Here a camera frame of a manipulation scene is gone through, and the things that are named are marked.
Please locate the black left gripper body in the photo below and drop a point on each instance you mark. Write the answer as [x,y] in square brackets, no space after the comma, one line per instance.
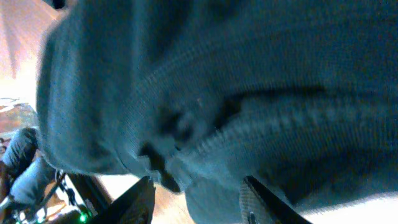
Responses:
[28,176]

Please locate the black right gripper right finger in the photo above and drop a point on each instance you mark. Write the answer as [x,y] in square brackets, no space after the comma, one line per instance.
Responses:
[258,205]

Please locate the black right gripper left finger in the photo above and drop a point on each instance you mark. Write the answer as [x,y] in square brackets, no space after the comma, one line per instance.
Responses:
[135,206]

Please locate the dark green t-shirt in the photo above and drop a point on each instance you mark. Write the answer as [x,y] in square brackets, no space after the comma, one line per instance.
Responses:
[301,95]

